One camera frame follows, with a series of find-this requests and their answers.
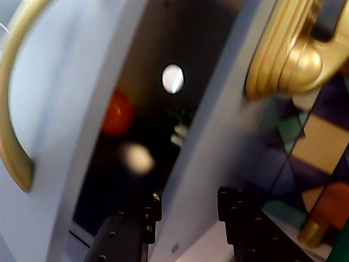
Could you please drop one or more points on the orange toy fruit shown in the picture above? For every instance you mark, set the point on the orange toy fruit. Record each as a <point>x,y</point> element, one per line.
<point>118,114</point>

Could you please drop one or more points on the white toy egg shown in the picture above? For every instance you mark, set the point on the white toy egg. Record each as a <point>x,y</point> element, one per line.
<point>137,158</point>

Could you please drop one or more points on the blue toy kitchen unit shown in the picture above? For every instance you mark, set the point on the blue toy kitchen unit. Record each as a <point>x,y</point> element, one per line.
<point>212,136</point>

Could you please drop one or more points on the gold toy telephone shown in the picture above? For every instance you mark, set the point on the gold toy telephone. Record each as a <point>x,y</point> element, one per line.
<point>286,68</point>

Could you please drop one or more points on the small gold knob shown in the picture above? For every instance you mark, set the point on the small gold knob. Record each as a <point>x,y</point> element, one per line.
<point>312,234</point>

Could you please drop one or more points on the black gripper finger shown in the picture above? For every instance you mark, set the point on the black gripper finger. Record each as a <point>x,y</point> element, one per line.
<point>253,234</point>
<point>122,234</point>

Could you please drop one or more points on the blue door with shopping list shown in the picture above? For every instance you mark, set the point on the blue door with shopping list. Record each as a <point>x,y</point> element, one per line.
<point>54,82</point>

